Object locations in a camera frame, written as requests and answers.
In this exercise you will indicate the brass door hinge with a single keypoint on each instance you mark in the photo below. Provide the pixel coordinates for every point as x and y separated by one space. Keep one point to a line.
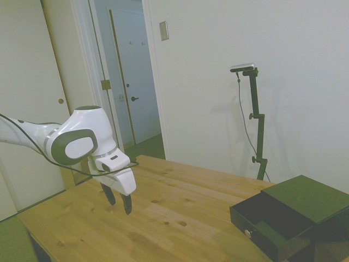
105 84

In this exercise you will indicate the white closet door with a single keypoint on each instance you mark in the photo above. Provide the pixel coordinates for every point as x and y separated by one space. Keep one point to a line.
30 82

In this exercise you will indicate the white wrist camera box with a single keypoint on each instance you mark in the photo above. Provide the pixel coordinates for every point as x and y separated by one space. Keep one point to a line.
111 162

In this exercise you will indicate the grey camera on stand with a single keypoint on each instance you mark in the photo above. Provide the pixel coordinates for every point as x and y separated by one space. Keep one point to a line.
243 67

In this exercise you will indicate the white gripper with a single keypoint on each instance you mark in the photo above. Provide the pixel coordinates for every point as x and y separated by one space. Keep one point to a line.
124 180

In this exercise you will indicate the beige wall switch plate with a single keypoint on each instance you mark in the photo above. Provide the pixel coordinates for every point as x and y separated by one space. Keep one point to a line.
163 30

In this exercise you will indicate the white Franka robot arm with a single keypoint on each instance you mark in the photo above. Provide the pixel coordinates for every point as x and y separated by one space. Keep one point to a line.
87 122

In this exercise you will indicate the black drawer cabinet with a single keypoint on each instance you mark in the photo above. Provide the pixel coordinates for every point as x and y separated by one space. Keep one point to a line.
313 196

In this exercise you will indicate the white open room door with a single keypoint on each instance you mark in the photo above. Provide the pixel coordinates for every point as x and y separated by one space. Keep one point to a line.
102 54

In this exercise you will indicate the black jointed camera stand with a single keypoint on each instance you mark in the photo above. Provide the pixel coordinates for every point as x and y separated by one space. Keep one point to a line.
257 114

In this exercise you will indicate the white hallway door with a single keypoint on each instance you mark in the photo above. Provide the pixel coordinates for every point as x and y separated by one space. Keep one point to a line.
139 90

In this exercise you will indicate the black drawer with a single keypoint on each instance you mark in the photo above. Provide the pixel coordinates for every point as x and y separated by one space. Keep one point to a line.
261 234

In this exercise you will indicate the silver drawer knob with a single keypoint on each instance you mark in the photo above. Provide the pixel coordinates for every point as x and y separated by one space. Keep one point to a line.
248 232

